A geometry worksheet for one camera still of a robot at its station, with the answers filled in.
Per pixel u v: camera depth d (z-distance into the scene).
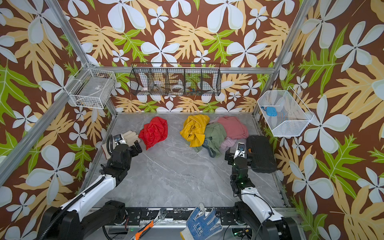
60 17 0.70
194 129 0.98
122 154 0.63
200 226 0.71
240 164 0.63
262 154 0.92
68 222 0.40
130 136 1.06
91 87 0.86
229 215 0.75
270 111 0.86
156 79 0.98
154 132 0.99
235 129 1.04
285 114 0.83
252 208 0.53
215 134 0.96
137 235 0.69
